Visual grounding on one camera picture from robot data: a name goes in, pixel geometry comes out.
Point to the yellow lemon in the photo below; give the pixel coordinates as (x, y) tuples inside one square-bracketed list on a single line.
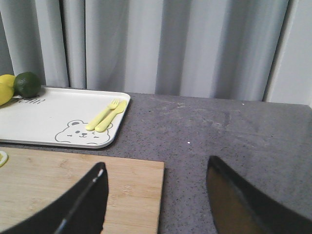
[(6, 93), (8, 80)]

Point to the grey curtain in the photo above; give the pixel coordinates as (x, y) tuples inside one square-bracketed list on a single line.
[(258, 50)]

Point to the green lime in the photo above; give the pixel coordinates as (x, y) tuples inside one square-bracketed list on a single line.
[(27, 85)]

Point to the yellow-green plastic fork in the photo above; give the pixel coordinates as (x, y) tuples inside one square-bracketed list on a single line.
[(99, 117)]

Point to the wooden cutting board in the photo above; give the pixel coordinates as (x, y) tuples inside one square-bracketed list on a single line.
[(31, 179)]

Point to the yellow-green plastic knife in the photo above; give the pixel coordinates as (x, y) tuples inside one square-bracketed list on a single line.
[(103, 125)]

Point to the white bear tray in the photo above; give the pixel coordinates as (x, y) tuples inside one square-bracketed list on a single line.
[(58, 117)]

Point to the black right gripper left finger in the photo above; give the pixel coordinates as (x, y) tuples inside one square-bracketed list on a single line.
[(81, 210)]

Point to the lemon slice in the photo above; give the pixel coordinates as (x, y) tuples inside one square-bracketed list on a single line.
[(3, 158)]

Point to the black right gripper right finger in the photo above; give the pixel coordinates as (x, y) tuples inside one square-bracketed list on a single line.
[(238, 207)]

